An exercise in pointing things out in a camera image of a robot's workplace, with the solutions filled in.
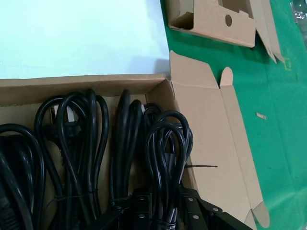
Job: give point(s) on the small metal bracket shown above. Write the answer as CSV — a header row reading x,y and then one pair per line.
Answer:
x,y
298,13

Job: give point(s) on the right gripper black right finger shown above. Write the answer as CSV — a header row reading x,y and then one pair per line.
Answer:
x,y
192,208

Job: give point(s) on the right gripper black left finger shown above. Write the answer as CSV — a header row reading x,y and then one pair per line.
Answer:
x,y
136,215

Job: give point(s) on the small wooden stick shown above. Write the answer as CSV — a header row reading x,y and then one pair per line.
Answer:
x,y
261,116

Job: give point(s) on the open cardboard box round holes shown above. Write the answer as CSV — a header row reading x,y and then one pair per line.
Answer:
x,y
216,26

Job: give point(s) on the green table mat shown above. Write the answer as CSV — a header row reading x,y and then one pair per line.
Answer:
x,y
275,143

